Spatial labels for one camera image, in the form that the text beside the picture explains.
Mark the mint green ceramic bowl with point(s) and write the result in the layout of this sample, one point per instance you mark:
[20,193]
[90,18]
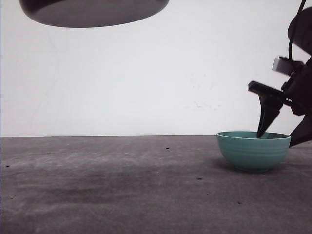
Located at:
[245,151]

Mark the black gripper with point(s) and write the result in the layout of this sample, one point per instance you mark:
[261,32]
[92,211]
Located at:
[296,93]

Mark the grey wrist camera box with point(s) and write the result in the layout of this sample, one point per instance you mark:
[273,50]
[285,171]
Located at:
[286,66]

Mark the black frying pan mint handle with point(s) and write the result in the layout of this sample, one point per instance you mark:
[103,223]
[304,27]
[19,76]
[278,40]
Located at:
[90,13]

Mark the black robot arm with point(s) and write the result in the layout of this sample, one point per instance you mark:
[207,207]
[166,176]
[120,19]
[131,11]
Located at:
[300,32]

